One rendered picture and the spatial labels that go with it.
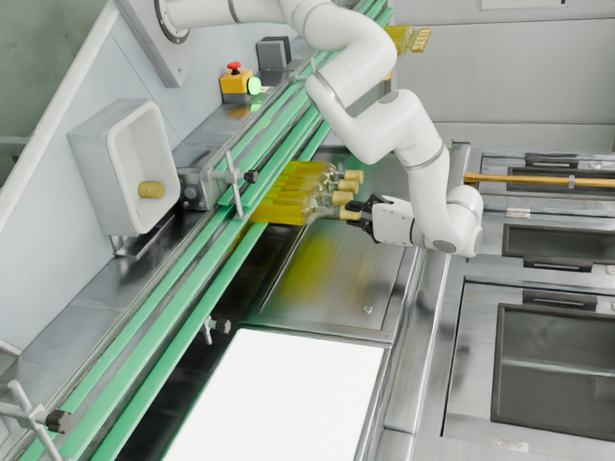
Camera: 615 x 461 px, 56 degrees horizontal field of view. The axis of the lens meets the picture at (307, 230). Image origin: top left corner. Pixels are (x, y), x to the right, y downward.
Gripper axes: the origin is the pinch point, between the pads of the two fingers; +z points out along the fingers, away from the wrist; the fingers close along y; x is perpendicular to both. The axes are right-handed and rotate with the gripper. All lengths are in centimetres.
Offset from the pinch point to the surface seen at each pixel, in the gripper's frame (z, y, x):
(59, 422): -2, 17, 78
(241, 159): 25.1, 13.2, 7.1
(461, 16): 175, -116, -558
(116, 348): 14, 5, 59
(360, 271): -2.6, -12.7, 4.6
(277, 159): 25.9, 5.8, -7.2
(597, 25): 39, -131, -594
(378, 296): -10.6, -12.5, 11.1
